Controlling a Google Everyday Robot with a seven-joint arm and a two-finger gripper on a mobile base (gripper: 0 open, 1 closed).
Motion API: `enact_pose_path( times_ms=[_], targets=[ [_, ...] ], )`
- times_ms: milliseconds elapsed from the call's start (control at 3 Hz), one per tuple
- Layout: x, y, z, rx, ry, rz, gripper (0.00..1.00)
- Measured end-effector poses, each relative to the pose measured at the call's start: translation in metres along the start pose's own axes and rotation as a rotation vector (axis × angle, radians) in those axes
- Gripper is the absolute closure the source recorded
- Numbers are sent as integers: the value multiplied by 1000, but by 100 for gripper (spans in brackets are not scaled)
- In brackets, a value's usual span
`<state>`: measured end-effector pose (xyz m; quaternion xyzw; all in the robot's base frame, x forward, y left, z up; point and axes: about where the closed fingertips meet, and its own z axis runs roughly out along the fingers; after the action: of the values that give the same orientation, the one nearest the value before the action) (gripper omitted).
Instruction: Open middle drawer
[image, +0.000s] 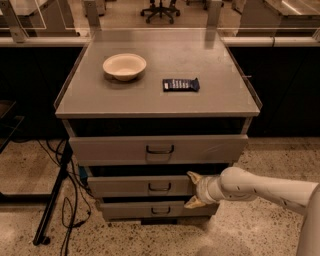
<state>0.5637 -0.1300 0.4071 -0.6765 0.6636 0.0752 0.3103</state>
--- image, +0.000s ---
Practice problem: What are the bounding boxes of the grey drawer cabinet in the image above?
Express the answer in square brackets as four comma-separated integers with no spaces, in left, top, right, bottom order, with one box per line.
[54,27,263,226]

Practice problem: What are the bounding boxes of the grey top drawer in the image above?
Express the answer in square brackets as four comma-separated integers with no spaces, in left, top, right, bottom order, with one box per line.
[64,117,248,166]

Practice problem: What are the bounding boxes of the grey drawer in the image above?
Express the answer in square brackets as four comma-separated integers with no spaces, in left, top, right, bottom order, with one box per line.
[99,196,218,221]
[83,162,234,199]
[64,117,248,166]

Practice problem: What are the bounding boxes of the dark side table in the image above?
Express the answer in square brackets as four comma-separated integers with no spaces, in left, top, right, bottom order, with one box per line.
[0,100,24,153]

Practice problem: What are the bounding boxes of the black stand leg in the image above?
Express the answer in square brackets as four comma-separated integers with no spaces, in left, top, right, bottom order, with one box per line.
[32,142,72,246]

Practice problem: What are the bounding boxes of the black floor cables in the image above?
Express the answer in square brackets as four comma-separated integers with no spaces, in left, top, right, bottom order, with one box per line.
[36,138,94,256]

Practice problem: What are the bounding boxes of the dark blue snack packet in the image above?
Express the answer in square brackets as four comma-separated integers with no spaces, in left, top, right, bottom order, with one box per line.
[162,79,200,92]

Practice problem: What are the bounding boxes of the white horizontal rail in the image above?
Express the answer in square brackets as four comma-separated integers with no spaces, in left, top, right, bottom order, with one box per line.
[0,37,320,47]

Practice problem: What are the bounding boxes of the grey bottom drawer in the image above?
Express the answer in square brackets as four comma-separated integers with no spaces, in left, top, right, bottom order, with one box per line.
[99,196,218,221]

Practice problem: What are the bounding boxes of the white bowl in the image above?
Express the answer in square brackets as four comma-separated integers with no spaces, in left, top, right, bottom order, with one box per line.
[102,53,147,81]

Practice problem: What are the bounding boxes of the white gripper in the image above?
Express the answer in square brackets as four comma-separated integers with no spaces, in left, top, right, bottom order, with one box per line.
[184,171,222,209]

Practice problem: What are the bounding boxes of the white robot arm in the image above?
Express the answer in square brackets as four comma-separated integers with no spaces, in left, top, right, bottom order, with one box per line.
[184,167,320,256]

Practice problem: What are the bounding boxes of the black office chair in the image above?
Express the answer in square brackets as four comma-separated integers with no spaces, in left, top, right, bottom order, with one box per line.
[140,0,181,24]

